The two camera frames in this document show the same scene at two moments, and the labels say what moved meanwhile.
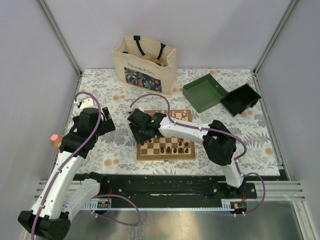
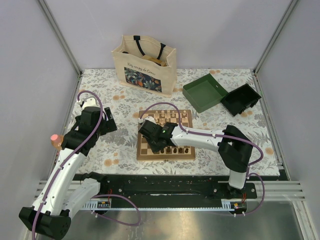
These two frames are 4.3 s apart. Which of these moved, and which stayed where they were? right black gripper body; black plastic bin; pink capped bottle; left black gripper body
Moved: right black gripper body
Stayed: left black gripper body; black plastic bin; pink capped bottle
